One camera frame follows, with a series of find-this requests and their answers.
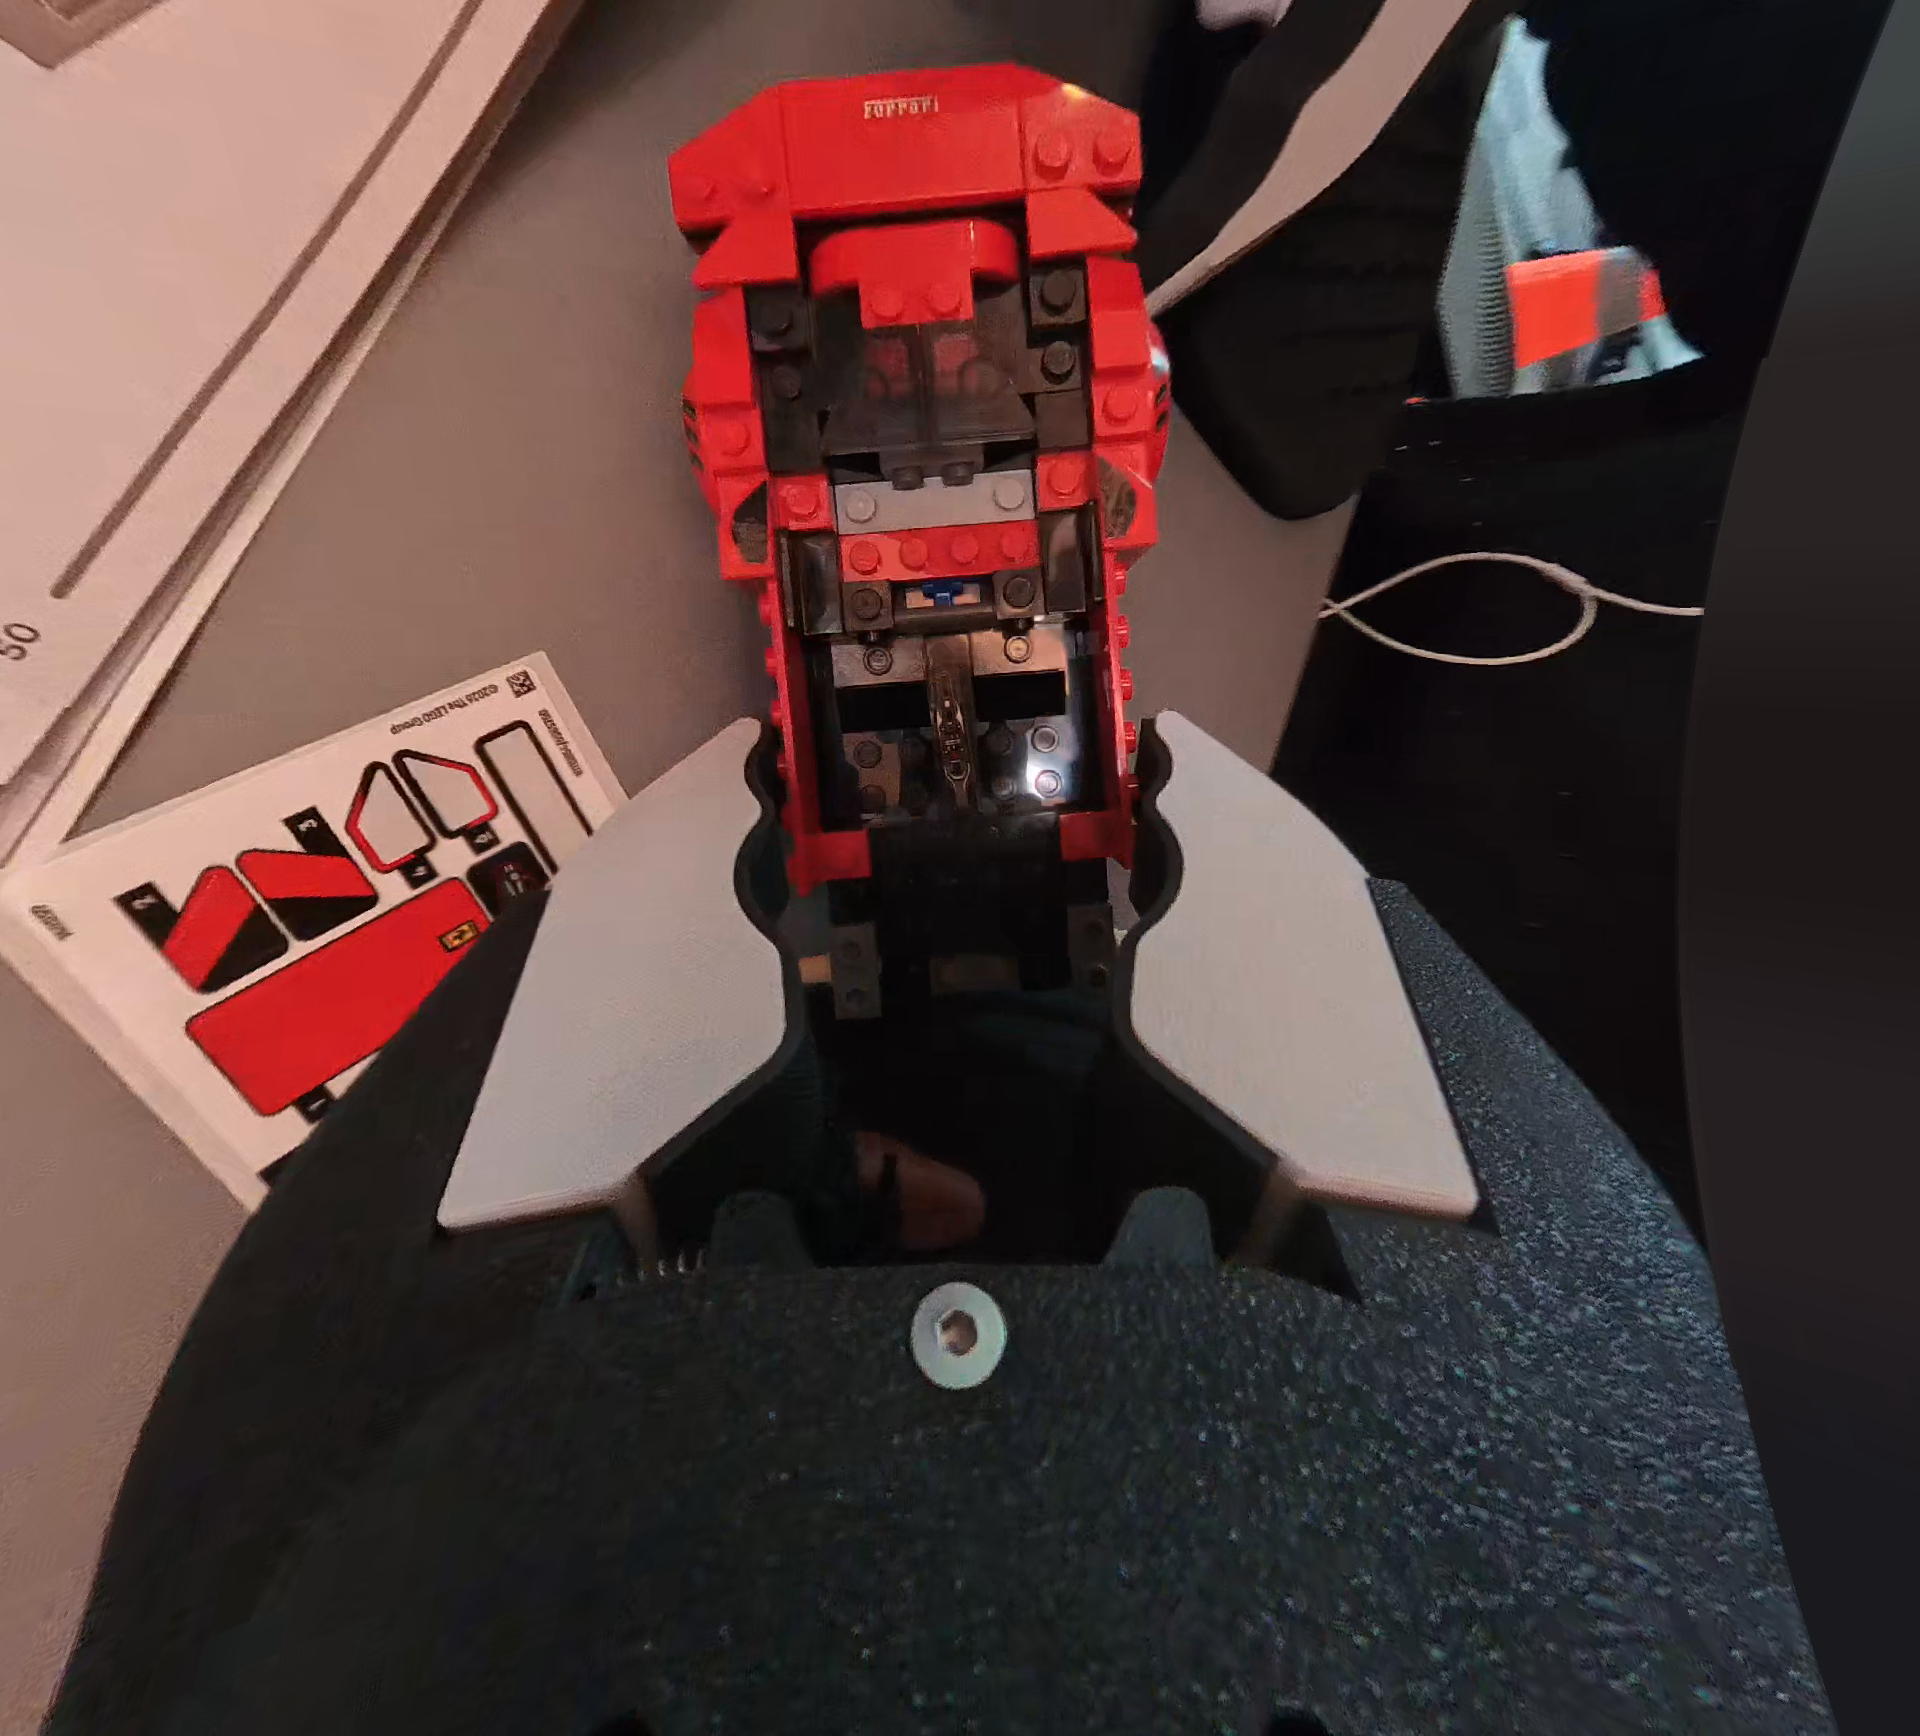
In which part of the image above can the white cord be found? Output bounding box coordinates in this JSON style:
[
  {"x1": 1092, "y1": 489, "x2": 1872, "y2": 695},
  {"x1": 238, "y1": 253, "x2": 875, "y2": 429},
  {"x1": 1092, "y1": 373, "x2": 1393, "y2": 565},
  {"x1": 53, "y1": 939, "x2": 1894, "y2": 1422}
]
[{"x1": 1319, "y1": 553, "x2": 1705, "y2": 666}]

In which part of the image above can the red plastic object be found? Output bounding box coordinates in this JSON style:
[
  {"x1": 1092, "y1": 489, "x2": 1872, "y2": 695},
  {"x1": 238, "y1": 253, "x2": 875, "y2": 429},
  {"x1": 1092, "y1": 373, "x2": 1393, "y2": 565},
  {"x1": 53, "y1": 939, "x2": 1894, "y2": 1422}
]
[{"x1": 1503, "y1": 251, "x2": 1672, "y2": 373}]

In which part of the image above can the black textured cushion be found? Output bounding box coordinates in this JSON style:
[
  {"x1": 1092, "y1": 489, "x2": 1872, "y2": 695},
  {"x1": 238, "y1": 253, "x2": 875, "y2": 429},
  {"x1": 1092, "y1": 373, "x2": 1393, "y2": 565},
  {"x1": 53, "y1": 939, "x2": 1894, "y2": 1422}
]
[{"x1": 1162, "y1": 10, "x2": 1517, "y2": 523}]

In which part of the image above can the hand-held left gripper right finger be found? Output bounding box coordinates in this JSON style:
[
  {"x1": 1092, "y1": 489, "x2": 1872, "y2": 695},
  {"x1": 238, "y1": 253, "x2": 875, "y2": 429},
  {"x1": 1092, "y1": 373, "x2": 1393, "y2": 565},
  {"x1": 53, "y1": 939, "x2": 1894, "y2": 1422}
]
[{"x1": 1116, "y1": 714, "x2": 1480, "y2": 1258}]

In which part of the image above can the dark rounded object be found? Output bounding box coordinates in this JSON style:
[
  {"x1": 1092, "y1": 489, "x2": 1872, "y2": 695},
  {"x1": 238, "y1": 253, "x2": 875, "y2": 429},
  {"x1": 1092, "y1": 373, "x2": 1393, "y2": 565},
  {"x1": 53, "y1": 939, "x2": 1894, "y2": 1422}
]
[{"x1": 1679, "y1": 0, "x2": 1920, "y2": 1736}]

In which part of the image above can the white grey cloth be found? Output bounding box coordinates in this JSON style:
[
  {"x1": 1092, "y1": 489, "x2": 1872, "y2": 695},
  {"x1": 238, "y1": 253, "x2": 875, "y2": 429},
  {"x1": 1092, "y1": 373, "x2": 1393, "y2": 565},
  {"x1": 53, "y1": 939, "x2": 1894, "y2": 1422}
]
[{"x1": 1437, "y1": 18, "x2": 1705, "y2": 408}]

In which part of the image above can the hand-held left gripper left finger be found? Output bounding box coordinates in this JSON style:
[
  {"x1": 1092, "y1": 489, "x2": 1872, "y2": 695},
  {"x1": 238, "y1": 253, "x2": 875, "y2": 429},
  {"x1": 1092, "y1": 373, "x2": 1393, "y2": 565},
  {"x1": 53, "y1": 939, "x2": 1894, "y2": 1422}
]
[{"x1": 435, "y1": 718, "x2": 792, "y2": 1238}]

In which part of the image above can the toy car sticker sheet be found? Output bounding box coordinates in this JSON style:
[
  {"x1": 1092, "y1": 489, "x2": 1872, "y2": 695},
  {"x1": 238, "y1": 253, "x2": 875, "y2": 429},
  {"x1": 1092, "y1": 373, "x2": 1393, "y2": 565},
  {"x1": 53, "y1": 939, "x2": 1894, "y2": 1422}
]
[{"x1": 0, "y1": 650, "x2": 633, "y2": 1210}]

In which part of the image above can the red toy brick car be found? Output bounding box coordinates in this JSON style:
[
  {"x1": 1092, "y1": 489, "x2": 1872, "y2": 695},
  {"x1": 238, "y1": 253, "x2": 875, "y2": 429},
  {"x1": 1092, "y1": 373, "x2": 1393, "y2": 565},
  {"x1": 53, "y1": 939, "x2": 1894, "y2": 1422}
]
[{"x1": 664, "y1": 60, "x2": 1180, "y2": 1034}]

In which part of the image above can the white instruction booklet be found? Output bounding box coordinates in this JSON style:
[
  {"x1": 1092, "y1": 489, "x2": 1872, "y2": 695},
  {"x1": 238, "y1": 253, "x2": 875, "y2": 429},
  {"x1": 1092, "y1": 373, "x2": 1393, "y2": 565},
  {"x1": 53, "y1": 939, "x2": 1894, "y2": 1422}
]
[{"x1": 0, "y1": 0, "x2": 705, "y2": 869}]

